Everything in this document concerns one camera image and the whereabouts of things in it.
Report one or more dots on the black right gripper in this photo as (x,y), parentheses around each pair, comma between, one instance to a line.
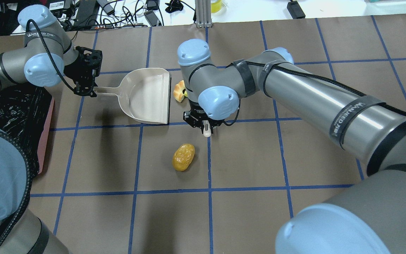
(198,117)

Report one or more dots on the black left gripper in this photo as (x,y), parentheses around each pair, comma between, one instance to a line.
(75,72)

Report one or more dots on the beige hand brush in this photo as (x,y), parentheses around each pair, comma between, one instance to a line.
(207,132)

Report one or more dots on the croissant pastry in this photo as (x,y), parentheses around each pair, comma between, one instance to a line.
(178,91)

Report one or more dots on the yellow round bread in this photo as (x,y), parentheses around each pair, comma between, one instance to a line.
(183,157)

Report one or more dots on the beige plastic dustpan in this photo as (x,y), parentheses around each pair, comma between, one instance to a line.
(143,95)

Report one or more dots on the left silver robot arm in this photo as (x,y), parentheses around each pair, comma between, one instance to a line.
(47,57)

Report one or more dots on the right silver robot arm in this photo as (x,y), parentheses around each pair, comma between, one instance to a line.
(368,218)

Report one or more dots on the bin with black bag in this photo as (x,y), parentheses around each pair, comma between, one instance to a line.
(25,115)

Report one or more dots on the yellow tape roll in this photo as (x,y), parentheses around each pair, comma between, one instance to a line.
(218,6)

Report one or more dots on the black power adapter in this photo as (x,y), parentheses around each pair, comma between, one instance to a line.
(295,10)

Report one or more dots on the aluminium frame post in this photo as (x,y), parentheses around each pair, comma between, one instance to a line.
(203,14)

